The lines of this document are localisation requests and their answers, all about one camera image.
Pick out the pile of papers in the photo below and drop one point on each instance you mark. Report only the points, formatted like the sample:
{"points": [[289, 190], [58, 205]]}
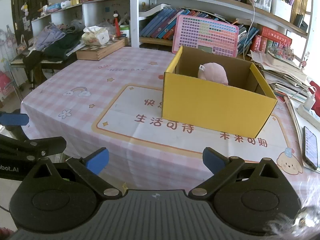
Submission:
{"points": [[284, 79]]}

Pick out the pink plush toy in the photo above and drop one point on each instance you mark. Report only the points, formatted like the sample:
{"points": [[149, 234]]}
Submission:
{"points": [[213, 72]]}

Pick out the row of blue books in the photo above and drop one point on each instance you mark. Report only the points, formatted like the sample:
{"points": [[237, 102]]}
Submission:
{"points": [[162, 25]]}

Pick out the yellow cardboard box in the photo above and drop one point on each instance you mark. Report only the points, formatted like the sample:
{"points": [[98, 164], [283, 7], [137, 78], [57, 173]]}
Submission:
{"points": [[241, 107]]}

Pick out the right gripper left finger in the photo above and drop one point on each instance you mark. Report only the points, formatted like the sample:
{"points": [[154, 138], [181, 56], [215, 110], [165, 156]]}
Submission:
{"points": [[89, 168]]}

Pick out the white bookshelf frame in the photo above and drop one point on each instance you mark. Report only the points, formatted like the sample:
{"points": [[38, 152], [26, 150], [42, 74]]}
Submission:
{"points": [[94, 12]]}

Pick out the red books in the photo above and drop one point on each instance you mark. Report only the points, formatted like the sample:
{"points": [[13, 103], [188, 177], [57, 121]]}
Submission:
{"points": [[267, 38]]}

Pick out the wooden chess board box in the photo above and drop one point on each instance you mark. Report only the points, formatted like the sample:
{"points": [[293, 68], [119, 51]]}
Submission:
{"points": [[96, 53]]}

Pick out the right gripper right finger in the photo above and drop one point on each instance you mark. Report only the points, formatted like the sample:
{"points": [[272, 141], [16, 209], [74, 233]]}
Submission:
{"points": [[224, 170]]}

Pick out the pink checkered tablecloth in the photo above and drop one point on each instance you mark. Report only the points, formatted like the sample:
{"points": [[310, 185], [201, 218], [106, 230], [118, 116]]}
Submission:
{"points": [[116, 103]]}

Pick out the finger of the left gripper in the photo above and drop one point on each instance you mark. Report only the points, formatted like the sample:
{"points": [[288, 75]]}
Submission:
{"points": [[13, 123]]}

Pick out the floral tissue pack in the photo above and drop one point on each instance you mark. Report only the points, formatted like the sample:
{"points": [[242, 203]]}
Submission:
{"points": [[95, 36]]}

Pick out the pink learning tablet board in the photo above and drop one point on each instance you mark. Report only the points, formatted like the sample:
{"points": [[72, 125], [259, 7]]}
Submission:
{"points": [[211, 36]]}

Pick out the red toy bottle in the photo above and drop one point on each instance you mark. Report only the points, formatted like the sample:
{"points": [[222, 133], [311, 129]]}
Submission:
{"points": [[116, 23]]}

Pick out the white power strip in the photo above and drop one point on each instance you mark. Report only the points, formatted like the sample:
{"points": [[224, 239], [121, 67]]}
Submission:
{"points": [[309, 115]]}

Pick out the white green-lid jar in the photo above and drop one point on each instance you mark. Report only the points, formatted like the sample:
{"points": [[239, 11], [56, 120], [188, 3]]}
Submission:
{"points": [[125, 31]]}

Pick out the smartphone on table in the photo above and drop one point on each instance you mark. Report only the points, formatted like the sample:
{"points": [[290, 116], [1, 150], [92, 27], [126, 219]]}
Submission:
{"points": [[310, 150]]}

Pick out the pile of clothes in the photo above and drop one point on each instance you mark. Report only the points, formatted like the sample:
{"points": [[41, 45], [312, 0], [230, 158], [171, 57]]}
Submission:
{"points": [[53, 44]]}

